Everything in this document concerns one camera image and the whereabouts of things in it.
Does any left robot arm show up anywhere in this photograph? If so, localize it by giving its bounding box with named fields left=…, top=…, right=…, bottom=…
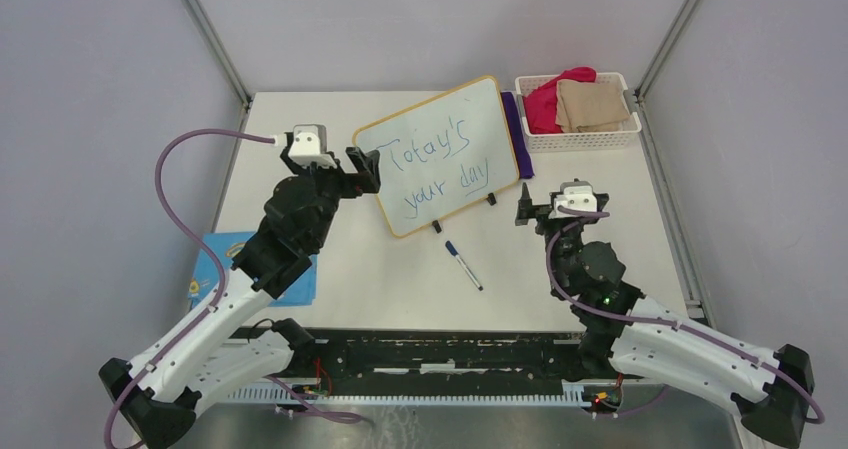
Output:
left=99, top=147, right=380, bottom=448

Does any red cloth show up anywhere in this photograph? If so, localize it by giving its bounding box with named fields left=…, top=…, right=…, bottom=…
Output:
left=524, top=67, right=597, bottom=135

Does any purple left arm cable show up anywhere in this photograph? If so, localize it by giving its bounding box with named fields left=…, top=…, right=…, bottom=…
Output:
left=102, top=128, right=366, bottom=449

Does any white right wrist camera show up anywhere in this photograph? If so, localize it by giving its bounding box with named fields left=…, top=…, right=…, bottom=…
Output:
left=550, top=180, right=600, bottom=218

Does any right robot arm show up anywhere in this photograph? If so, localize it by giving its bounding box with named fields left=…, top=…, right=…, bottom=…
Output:
left=515, top=180, right=826, bottom=448

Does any white plastic basket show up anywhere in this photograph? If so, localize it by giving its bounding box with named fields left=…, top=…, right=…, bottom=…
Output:
left=514, top=72, right=643, bottom=153

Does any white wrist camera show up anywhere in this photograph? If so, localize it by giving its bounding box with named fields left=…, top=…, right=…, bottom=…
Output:
left=272, top=124, right=338, bottom=171
left=550, top=180, right=600, bottom=218

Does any white slotted cable duct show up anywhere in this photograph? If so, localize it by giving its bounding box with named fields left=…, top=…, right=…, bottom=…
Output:
left=225, top=382, right=591, bottom=408

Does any blue capped marker pen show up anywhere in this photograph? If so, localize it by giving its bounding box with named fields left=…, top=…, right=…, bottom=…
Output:
left=444, top=240, right=484, bottom=291

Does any yellow framed whiteboard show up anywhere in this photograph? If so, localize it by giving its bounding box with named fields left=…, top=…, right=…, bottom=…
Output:
left=352, top=75, right=519, bottom=238

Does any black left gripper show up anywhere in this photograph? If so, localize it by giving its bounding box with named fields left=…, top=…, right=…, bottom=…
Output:
left=281, top=145, right=379, bottom=249

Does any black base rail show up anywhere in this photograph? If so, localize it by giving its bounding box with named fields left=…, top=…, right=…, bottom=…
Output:
left=272, top=328, right=618, bottom=397

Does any beige folded cloth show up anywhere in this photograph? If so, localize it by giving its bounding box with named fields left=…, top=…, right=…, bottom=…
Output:
left=555, top=79, right=630, bottom=133

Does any purple folded towel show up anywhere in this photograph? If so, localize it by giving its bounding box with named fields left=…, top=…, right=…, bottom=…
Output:
left=500, top=91, right=534, bottom=179

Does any blue cartoon cloth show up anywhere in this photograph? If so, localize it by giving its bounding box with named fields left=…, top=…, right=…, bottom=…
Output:
left=187, top=232, right=317, bottom=309

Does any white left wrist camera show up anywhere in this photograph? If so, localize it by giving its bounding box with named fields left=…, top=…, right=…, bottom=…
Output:
left=272, top=124, right=338, bottom=171

